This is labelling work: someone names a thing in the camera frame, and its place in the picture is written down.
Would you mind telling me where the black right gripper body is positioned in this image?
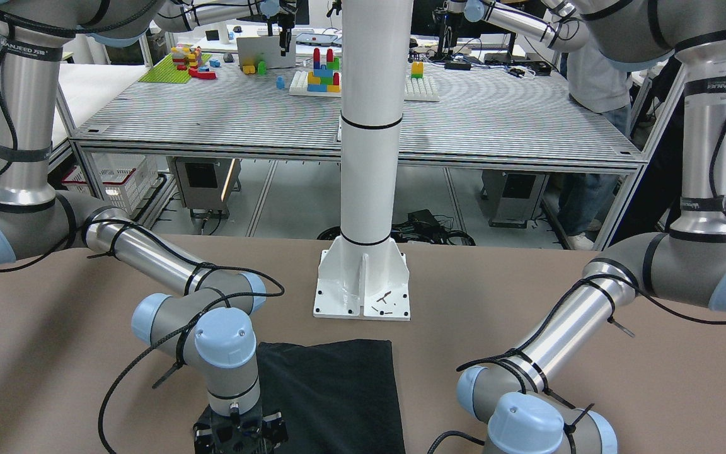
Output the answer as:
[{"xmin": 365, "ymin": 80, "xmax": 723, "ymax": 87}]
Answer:
[{"xmin": 193, "ymin": 404, "xmax": 288, "ymax": 453}]

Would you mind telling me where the black printed t-shirt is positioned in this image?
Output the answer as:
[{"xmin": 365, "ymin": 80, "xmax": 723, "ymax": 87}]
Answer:
[{"xmin": 257, "ymin": 339, "xmax": 405, "ymax": 453}]

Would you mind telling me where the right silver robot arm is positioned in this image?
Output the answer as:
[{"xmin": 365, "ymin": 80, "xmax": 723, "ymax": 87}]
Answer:
[{"xmin": 0, "ymin": 1, "xmax": 288, "ymax": 453}]

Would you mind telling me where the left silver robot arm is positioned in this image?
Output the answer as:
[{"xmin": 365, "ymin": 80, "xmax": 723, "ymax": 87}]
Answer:
[{"xmin": 456, "ymin": 1, "xmax": 726, "ymax": 453}]

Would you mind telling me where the white mounting column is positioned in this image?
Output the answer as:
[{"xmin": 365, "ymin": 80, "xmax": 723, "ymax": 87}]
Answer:
[{"xmin": 313, "ymin": 1, "xmax": 413, "ymax": 321}]

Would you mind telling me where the white plastic basket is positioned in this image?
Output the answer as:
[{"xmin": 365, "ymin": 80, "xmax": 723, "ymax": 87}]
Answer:
[{"xmin": 93, "ymin": 153, "xmax": 158, "ymax": 215}]

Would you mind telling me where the green building block plate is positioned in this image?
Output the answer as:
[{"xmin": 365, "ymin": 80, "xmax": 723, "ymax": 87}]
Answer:
[{"xmin": 139, "ymin": 48, "xmax": 218, "ymax": 84}]

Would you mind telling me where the person in grey shirt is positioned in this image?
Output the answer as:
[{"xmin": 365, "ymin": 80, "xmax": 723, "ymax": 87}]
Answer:
[{"xmin": 555, "ymin": 25, "xmax": 635, "ymax": 251}]

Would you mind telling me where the black cable bundle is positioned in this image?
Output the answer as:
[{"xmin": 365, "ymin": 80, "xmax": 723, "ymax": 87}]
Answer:
[{"xmin": 317, "ymin": 209, "xmax": 477, "ymax": 247}]

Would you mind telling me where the white block base plate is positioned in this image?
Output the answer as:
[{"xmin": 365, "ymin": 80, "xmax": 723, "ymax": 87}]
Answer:
[{"xmin": 290, "ymin": 69, "xmax": 341, "ymax": 97}]

